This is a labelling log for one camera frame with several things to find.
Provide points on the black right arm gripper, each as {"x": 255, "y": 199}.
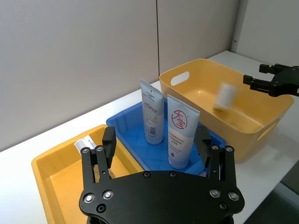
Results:
{"x": 286, "y": 81}

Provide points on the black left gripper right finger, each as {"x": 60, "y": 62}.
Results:
{"x": 219, "y": 163}

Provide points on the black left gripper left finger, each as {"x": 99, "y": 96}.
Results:
{"x": 107, "y": 149}

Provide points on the white tube with yellow cap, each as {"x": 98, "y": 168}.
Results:
{"x": 225, "y": 96}

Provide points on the small white tube blue print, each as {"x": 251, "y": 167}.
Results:
{"x": 83, "y": 143}

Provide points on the blue plastic tray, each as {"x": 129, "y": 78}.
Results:
{"x": 135, "y": 130}

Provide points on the deep yellow plastic basket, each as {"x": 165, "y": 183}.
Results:
{"x": 245, "y": 130}

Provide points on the white tube with red emblem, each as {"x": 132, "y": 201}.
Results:
{"x": 181, "y": 140}

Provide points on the shallow yellow plastic tray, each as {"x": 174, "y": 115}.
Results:
{"x": 63, "y": 177}

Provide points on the white tube with text label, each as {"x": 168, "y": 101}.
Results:
{"x": 151, "y": 116}

